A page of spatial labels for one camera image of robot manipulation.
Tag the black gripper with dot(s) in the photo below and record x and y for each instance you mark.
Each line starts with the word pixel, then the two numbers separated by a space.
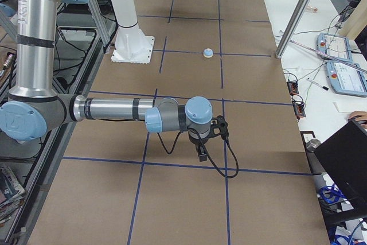
pixel 195 143

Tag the blue white call bell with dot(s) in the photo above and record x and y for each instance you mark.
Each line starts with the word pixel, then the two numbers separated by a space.
pixel 208 53

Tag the person hand on mouse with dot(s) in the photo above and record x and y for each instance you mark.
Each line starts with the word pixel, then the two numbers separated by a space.
pixel 359 116

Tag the brown paper table cover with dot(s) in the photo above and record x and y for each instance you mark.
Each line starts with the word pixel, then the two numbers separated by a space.
pixel 118 184

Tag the orange connector block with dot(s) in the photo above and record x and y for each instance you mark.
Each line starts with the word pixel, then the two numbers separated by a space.
pixel 293 87

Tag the metal cup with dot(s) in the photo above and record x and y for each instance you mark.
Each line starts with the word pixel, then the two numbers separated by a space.
pixel 312 144

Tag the black marker pen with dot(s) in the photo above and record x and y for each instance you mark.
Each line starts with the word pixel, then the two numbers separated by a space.
pixel 317 84

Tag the black laptop lid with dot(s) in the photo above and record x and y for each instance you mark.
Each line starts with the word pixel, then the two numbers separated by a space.
pixel 343 156

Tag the metal reacher grabber stick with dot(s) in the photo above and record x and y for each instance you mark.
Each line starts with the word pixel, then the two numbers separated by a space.
pixel 329 57

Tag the lower teach pendant tablet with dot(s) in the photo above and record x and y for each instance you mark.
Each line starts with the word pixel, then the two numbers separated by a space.
pixel 346 80

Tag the teach pendant tablet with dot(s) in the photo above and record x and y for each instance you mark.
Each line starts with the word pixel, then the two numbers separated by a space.
pixel 335 46
pixel 346 80

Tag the upper teach pendant tablet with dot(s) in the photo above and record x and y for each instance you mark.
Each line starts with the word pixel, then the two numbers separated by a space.
pixel 335 46

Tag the stack of books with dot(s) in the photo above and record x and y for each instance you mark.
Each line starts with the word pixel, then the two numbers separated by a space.
pixel 12 193

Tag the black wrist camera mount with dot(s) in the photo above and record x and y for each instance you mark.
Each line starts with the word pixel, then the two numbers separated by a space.
pixel 219 127

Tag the aluminium frame post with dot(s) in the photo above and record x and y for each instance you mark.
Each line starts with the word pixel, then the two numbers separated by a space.
pixel 291 26

